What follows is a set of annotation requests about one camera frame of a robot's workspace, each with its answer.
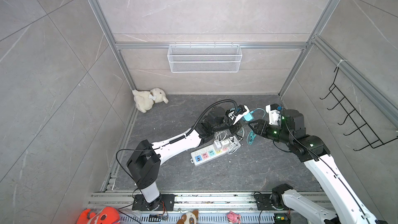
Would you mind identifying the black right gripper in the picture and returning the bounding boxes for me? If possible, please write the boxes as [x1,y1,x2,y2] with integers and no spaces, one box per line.
[248,118,293,145]

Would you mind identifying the teal cable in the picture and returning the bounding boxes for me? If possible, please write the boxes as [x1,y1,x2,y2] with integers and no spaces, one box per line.
[237,108,268,146]

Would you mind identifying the white power strip colourful sockets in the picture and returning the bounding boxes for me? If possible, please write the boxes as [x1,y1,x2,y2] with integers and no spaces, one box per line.
[190,143,227,167]

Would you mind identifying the white charger with cable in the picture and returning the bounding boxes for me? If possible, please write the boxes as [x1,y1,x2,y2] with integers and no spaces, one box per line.
[221,139,241,155]
[214,131,228,151]

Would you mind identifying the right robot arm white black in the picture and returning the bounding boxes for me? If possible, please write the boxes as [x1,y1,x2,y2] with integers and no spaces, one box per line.
[248,104,383,224]

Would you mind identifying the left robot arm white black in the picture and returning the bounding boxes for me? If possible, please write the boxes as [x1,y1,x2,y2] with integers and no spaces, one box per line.
[120,99,250,205]

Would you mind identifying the white plush lamb toy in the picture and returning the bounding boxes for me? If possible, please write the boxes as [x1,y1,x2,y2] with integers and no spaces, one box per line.
[132,88,169,113]

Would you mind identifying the pink plush toy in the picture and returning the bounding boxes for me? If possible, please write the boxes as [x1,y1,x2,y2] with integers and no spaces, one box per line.
[227,211,241,224]

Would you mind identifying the brown white plush dog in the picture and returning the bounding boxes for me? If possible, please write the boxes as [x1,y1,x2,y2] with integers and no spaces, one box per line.
[177,209,199,224]

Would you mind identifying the red plush toy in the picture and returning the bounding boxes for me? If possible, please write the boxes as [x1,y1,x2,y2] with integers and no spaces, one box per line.
[76,206,120,224]

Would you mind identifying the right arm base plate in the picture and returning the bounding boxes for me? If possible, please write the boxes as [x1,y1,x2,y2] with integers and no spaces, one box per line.
[253,192,293,211]

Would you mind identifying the white wire mesh basket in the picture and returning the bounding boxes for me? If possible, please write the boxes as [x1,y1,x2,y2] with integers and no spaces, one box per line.
[167,44,243,73]

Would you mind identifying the black wire hook rack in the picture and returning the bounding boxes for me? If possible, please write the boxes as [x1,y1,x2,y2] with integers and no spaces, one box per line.
[319,67,398,151]

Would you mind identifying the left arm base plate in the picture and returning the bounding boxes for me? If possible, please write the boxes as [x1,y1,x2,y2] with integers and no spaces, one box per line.
[132,194,176,211]

